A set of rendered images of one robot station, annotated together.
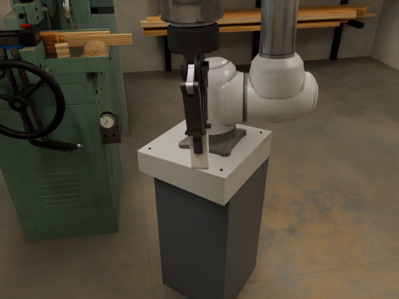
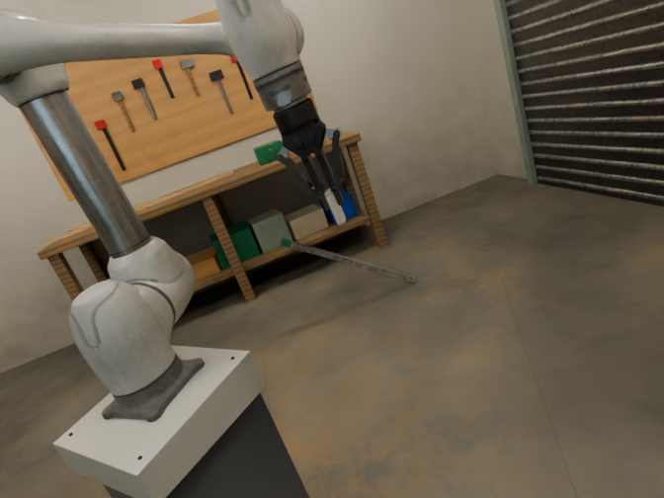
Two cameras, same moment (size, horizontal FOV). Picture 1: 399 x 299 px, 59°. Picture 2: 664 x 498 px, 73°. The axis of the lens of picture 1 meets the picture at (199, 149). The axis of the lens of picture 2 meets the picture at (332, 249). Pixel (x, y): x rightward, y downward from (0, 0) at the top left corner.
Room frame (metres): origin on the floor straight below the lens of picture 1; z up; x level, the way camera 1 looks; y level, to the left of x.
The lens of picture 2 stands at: (0.47, 0.84, 1.19)
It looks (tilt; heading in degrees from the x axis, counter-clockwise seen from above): 19 degrees down; 275
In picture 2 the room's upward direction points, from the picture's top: 20 degrees counter-clockwise
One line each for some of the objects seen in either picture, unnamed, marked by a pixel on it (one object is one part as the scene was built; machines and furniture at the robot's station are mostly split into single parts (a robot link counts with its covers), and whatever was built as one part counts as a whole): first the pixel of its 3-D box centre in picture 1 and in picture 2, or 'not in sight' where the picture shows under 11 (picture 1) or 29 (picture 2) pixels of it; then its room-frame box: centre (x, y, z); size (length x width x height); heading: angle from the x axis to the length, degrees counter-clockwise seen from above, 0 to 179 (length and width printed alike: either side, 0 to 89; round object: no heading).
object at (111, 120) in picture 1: (107, 121); not in sight; (1.26, 0.37, 0.65); 0.06 x 0.04 x 0.08; 99
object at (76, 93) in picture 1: (51, 72); not in sight; (1.55, 0.68, 0.76); 0.57 x 0.45 x 0.09; 9
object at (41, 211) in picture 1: (67, 147); not in sight; (1.55, 0.68, 0.36); 0.58 x 0.45 x 0.71; 9
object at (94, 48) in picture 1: (94, 45); not in sight; (1.38, 0.41, 0.92); 0.14 x 0.09 x 0.04; 9
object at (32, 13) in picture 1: (31, 13); not in sight; (1.45, 0.66, 1.03); 0.14 x 0.07 x 0.09; 9
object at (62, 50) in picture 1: (62, 50); not in sight; (1.31, 0.51, 0.92); 0.05 x 0.05 x 0.04; 22
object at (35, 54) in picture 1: (20, 57); not in sight; (1.24, 0.64, 0.91); 0.15 x 0.14 x 0.09; 99
